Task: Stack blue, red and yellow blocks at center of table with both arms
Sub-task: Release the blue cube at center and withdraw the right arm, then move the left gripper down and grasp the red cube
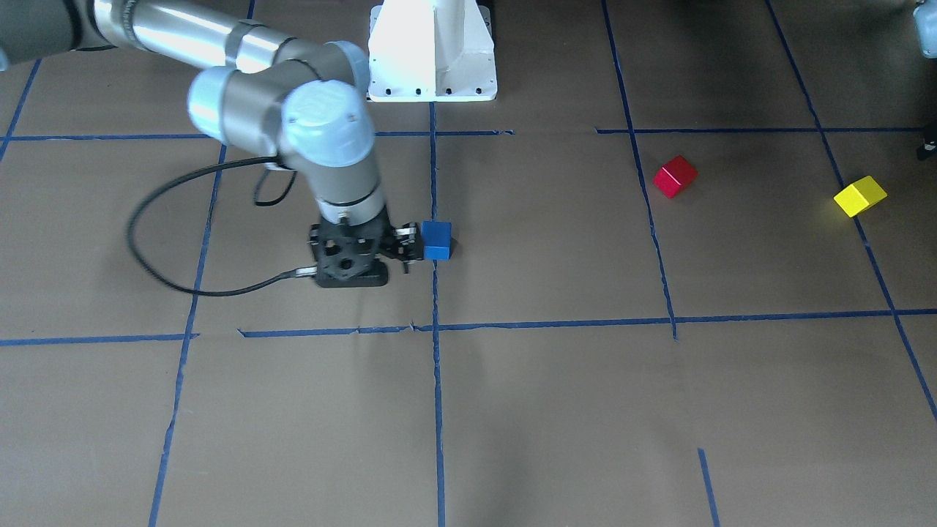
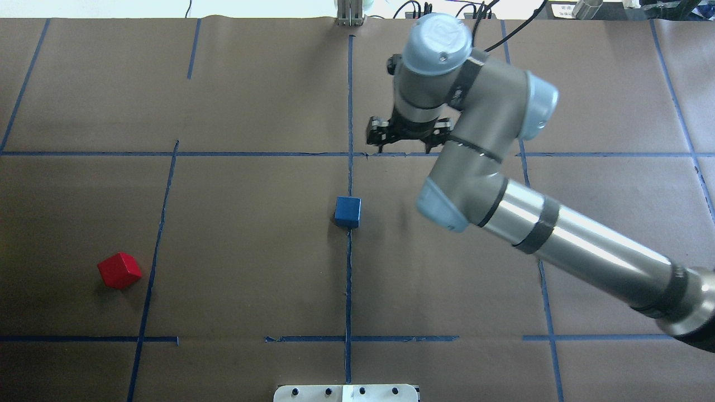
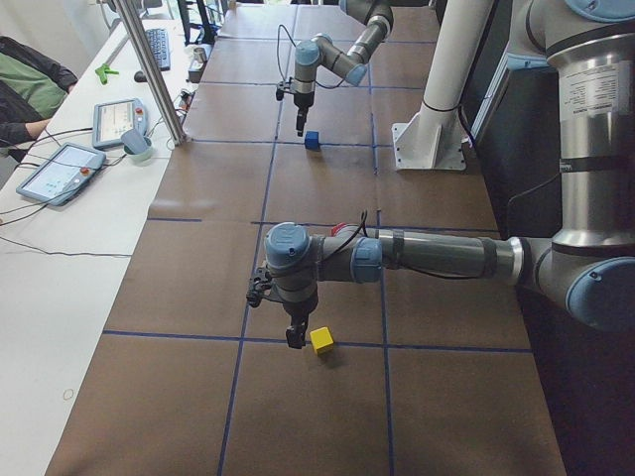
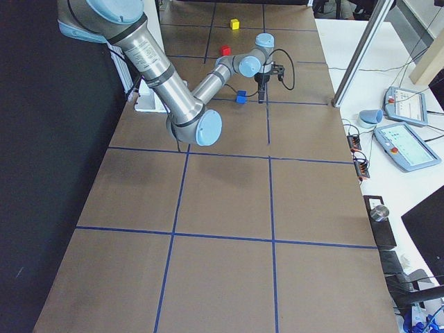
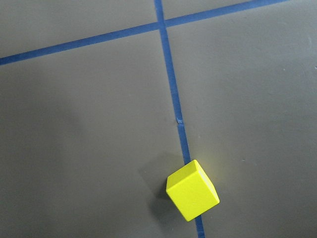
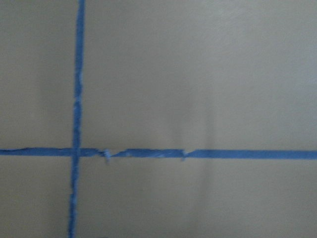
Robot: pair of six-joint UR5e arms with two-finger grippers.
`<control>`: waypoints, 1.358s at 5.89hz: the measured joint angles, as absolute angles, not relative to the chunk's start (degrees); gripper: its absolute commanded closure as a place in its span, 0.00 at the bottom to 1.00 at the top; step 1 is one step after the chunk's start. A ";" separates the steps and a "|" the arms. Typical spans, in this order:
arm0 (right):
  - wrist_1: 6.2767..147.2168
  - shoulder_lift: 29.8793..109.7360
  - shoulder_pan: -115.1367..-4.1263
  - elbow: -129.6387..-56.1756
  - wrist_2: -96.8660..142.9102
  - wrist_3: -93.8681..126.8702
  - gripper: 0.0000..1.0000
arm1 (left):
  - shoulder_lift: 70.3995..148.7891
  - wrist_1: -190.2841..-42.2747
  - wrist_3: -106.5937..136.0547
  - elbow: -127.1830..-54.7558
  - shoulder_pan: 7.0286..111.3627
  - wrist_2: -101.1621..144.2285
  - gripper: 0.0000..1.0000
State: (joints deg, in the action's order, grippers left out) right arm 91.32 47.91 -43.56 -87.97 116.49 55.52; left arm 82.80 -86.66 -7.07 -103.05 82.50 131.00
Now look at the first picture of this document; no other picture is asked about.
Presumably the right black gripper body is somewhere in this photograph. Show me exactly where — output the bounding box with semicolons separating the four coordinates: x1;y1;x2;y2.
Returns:
309;208;394;288

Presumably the blue wooden block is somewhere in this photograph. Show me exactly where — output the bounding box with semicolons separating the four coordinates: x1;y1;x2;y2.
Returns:
419;220;454;261

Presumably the red wooden block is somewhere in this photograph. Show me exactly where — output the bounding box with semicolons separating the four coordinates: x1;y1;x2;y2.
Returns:
652;154;699;199

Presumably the yellow wooden block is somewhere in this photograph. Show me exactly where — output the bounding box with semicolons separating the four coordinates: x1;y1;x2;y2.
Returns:
833;176;888;219

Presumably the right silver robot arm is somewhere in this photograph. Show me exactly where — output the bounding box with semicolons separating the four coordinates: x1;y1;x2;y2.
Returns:
2;1;424;297

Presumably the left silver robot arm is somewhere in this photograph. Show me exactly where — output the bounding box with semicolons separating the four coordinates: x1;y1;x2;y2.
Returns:
911;1;936;60

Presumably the white mounting pillar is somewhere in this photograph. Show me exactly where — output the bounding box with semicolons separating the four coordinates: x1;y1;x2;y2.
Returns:
367;1;499;103

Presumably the black camera cable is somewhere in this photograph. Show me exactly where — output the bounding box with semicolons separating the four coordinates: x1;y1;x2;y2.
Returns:
127;155;320;297

